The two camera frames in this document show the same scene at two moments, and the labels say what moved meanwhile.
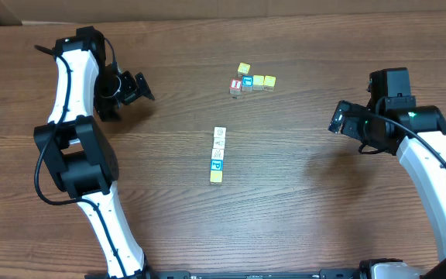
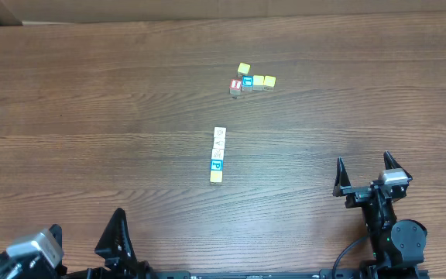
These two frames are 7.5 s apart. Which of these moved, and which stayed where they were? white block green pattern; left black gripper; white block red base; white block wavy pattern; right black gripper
Moved: left black gripper; right black gripper
Stayed: white block red base; white block wavy pattern; white block green pattern
